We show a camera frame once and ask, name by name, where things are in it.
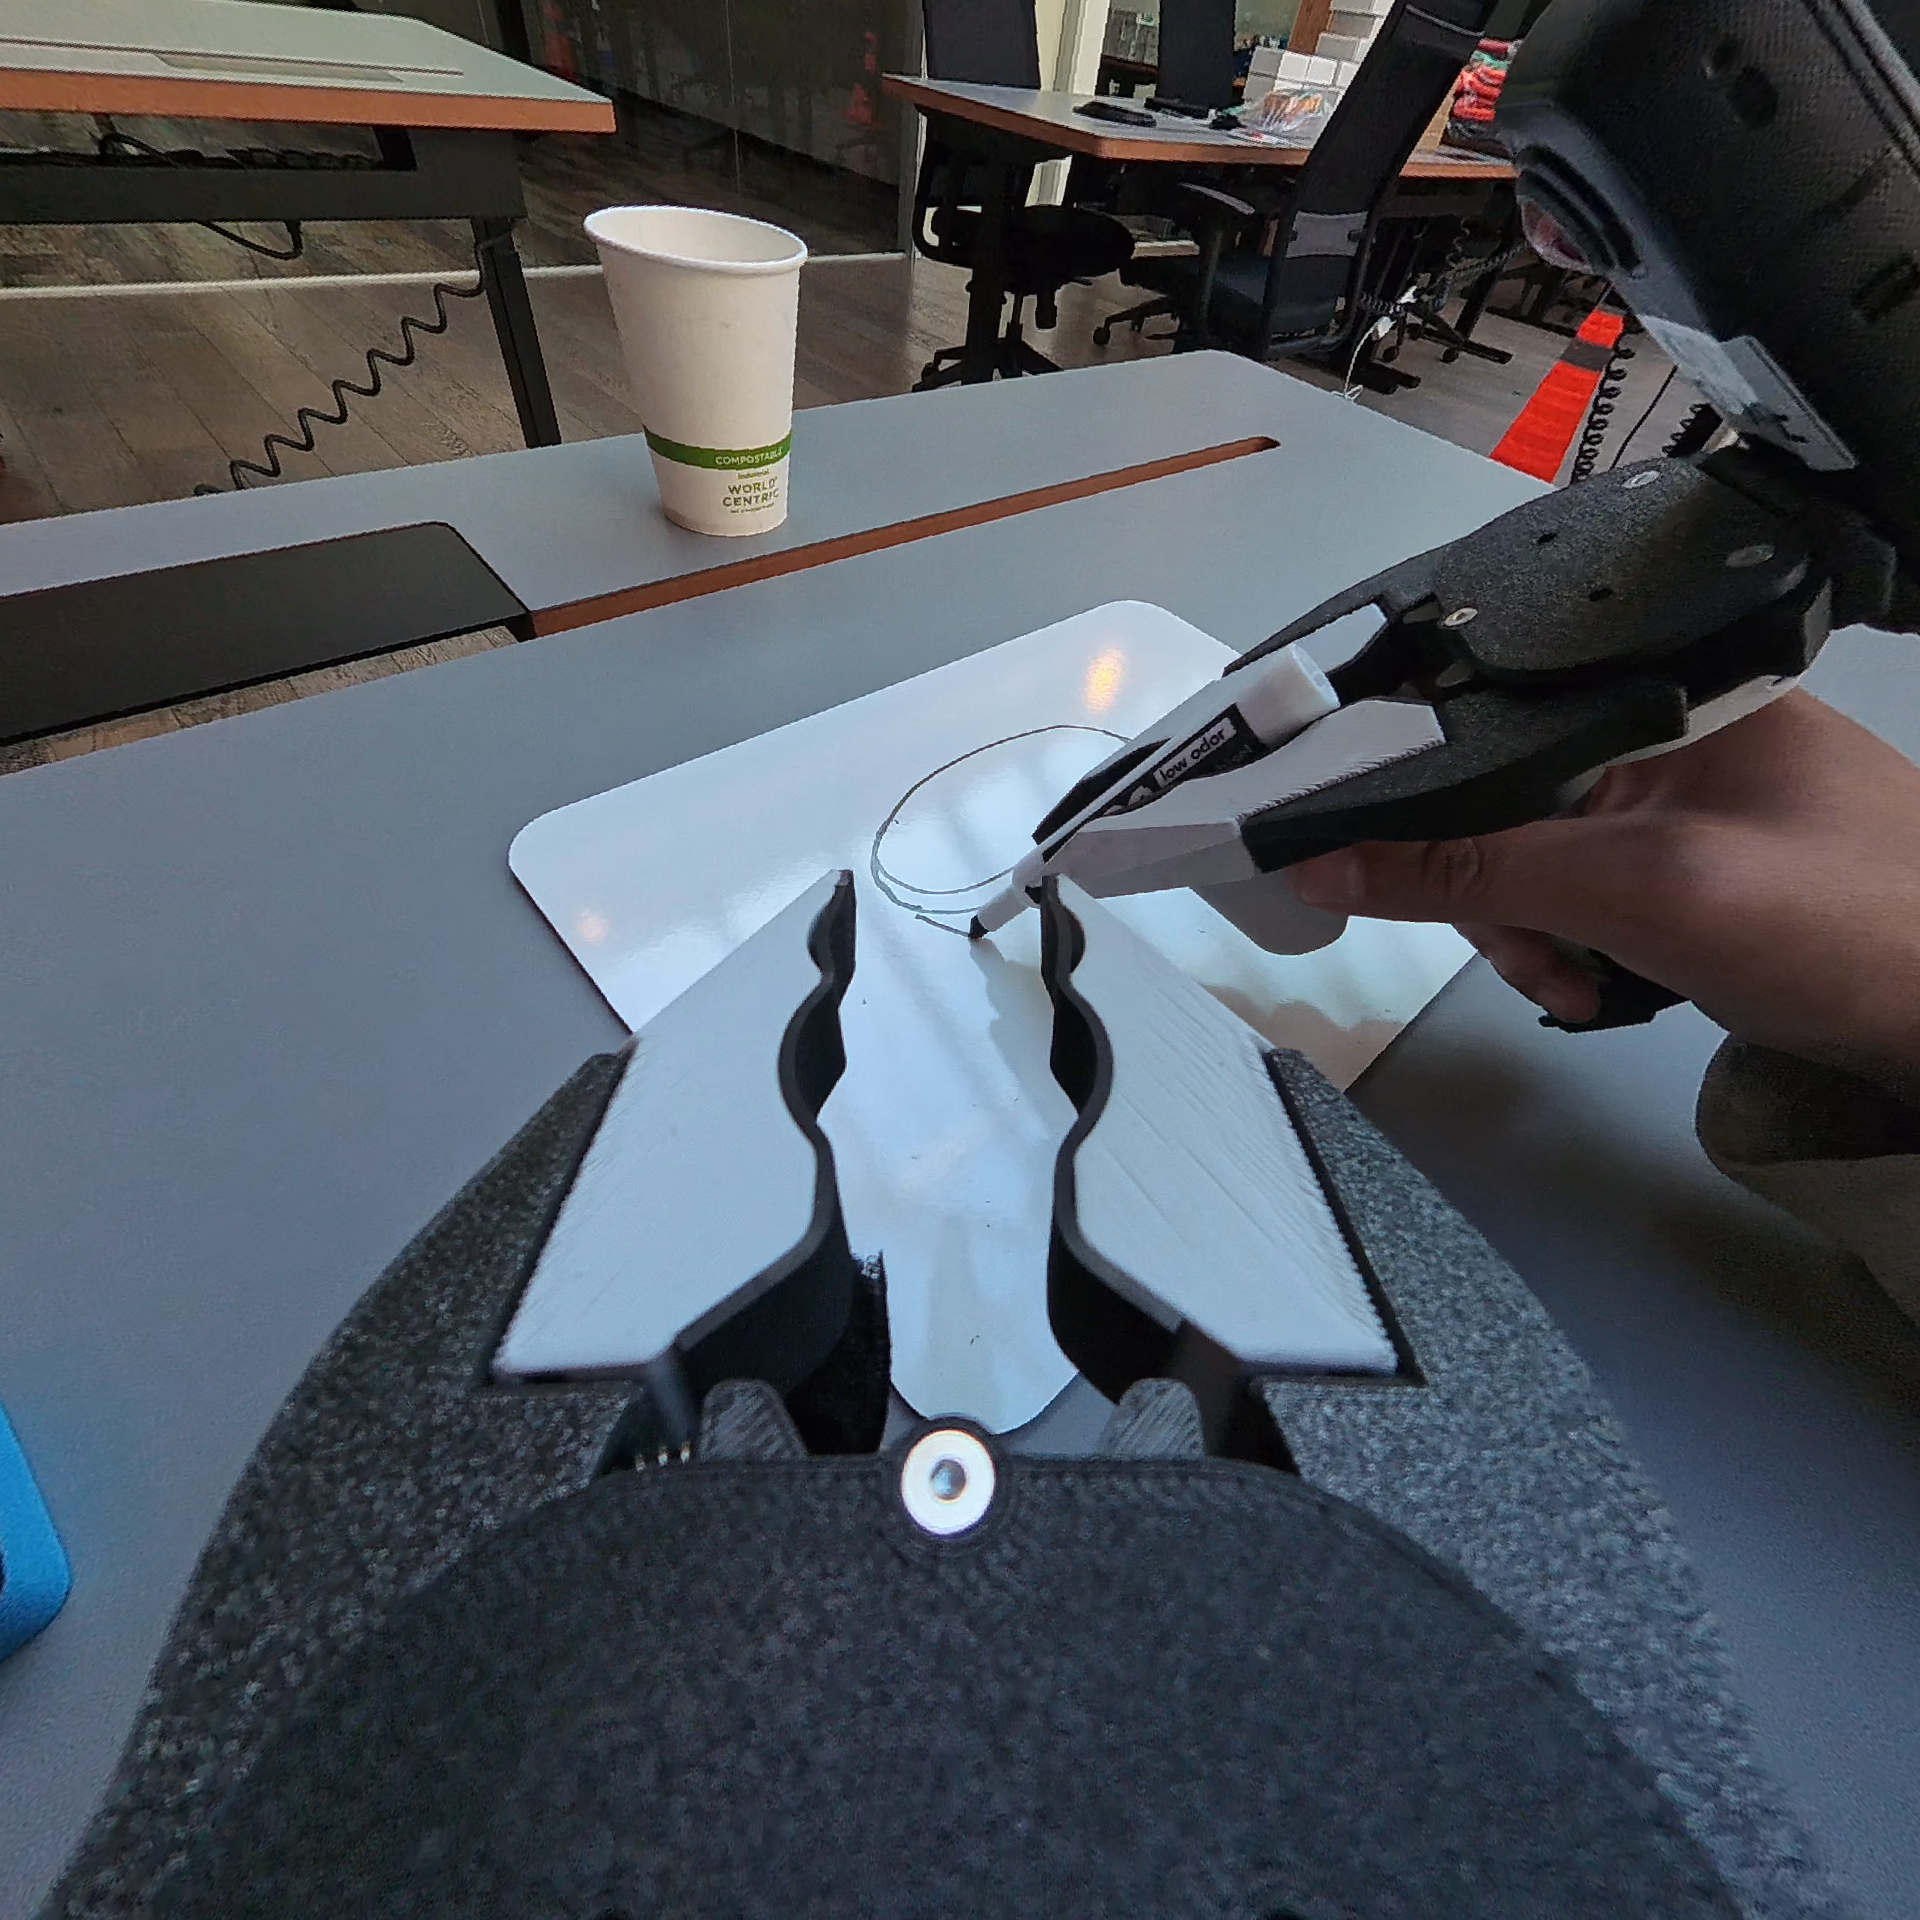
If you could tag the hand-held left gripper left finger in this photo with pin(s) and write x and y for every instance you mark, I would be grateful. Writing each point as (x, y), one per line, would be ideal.
(662, 1199)

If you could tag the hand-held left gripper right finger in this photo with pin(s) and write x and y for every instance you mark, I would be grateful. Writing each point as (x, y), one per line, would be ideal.
(1215, 1199)

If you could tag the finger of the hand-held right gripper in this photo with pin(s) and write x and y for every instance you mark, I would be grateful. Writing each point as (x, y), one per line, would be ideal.
(1170, 849)
(1319, 638)

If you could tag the white dry-erase marker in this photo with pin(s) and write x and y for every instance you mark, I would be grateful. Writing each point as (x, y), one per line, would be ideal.
(1293, 700)

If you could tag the white whiteboard sheet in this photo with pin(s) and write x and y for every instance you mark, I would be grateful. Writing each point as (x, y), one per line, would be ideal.
(677, 856)

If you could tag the person's right forearm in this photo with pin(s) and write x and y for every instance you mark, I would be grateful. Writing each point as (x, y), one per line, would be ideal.
(1831, 1155)

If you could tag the grey desk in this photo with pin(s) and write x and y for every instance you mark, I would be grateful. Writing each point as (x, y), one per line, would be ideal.
(301, 975)

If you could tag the office desk black legs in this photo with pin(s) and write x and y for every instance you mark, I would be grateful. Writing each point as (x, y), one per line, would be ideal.
(224, 44)
(1018, 102)

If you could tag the person's right hand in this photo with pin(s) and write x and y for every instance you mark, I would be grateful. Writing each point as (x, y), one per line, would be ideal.
(1725, 901)

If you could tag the black office chair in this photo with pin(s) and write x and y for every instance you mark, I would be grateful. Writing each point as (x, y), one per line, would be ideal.
(1036, 241)
(1351, 182)

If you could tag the stack of folded clothes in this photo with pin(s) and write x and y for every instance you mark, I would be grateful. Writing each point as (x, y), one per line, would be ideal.
(1479, 92)

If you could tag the stack of white boxes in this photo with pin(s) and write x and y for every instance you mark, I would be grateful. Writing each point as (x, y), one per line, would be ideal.
(1303, 59)

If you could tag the white paper cup green band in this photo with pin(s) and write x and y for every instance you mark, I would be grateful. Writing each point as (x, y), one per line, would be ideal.
(704, 345)

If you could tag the blue and black whiteboard eraser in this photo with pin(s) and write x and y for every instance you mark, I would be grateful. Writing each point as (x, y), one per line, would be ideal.
(26, 1545)

